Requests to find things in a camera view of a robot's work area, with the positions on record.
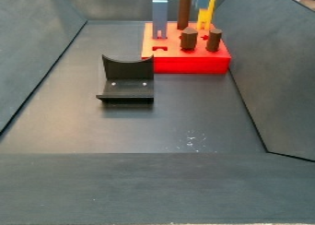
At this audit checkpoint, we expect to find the light blue arch block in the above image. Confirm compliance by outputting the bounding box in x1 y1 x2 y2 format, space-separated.
152 0 168 39

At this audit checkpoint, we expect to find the short brown hexagonal peg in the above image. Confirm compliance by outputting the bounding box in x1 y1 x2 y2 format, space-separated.
205 29 223 53

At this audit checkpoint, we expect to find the yellow arch block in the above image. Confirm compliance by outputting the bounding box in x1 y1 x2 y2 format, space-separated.
196 0 216 30

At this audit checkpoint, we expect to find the black curved holder stand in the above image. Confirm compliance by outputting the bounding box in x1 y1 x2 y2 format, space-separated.
96 56 153 102

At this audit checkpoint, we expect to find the tall brown cylinder peg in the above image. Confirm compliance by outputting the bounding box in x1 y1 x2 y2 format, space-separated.
177 0 192 30

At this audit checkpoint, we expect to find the short brown pointed peg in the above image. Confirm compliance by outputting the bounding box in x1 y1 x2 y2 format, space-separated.
181 27 197 50

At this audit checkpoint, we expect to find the red peg board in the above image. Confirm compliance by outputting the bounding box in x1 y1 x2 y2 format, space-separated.
141 22 231 74

